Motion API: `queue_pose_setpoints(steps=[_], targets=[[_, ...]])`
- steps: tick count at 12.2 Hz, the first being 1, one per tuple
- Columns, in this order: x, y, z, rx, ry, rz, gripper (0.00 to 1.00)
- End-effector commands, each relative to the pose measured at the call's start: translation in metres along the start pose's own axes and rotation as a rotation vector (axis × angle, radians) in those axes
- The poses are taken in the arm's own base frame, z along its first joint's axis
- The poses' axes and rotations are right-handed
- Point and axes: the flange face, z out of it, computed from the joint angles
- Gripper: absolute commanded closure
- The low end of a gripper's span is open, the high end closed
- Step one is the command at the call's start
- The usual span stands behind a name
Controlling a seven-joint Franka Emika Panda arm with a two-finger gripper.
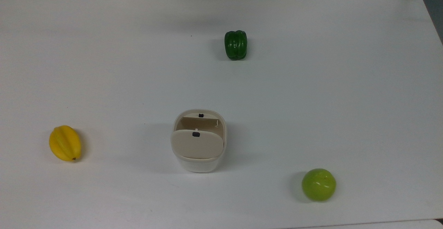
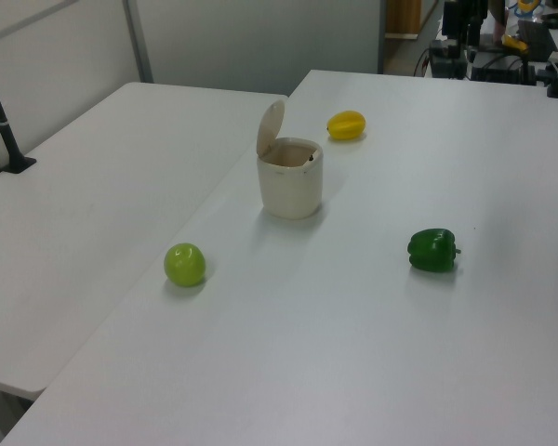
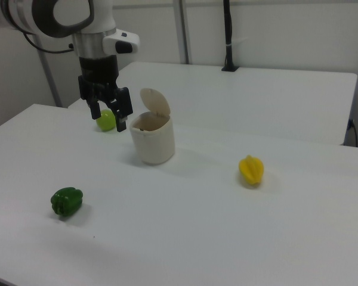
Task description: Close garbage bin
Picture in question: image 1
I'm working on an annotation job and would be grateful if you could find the beige garbage bin lid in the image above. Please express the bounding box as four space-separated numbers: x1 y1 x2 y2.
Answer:
171 129 225 159

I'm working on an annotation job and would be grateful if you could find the beige plastic garbage bin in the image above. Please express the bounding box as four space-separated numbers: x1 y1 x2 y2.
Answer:
172 109 228 173

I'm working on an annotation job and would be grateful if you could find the green toy bell pepper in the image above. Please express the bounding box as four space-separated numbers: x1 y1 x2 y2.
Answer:
224 30 248 61

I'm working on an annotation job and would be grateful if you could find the light green toy apple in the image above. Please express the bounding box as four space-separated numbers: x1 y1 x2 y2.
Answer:
301 168 337 202

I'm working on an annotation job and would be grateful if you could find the yellow toy starfruit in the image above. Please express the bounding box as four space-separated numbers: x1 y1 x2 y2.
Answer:
49 125 82 162

